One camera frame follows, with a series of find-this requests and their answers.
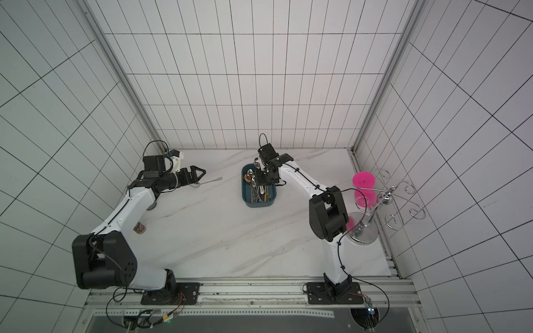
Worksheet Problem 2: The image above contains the silver spoon with printed handle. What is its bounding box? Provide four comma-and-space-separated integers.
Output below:
253, 157, 263, 170

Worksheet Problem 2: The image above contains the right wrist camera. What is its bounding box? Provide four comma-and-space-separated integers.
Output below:
258, 143, 279, 165

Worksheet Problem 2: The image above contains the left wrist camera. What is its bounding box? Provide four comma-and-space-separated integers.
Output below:
143, 150, 184, 178

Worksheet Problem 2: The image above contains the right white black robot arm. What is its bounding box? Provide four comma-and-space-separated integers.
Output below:
255, 145, 365, 305

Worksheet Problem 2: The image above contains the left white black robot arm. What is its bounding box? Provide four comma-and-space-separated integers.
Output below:
72, 166, 206, 305

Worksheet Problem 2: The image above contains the clear plastic cup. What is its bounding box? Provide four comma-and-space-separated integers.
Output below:
147, 202, 158, 211

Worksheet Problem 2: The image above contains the small brown spice jar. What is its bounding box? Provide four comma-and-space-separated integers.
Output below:
133, 222, 147, 234

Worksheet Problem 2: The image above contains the teal plastic storage box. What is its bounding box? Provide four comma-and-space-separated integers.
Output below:
241, 164, 277, 208

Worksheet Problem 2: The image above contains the pink plastic cup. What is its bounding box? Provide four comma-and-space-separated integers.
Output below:
353, 171, 377, 208

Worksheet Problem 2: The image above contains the chrome wire cup rack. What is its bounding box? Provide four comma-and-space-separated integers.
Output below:
347, 167, 428, 246

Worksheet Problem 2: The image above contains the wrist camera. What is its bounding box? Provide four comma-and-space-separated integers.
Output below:
143, 150, 184, 178
258, 143, 279, 165

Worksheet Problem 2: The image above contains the aluminium mounting rail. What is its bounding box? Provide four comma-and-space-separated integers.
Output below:
77, 277, 424, 328

